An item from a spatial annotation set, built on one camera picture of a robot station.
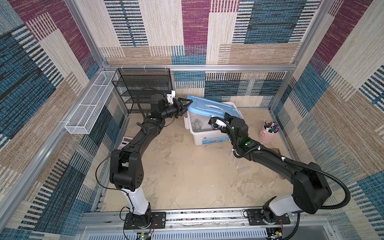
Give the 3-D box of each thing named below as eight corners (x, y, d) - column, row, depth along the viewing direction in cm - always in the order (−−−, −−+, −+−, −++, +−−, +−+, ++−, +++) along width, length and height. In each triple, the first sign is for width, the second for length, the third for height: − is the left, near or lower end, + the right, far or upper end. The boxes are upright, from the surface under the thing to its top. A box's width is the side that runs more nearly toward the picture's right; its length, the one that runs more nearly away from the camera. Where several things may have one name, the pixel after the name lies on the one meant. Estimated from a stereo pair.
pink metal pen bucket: (259, 143, 104) (266, 131, 93) (256, 134, 109) (263, 121, 98) (272, 143, 104) (281, 131, 93) (269, 134, 109) (277, 121, 98)
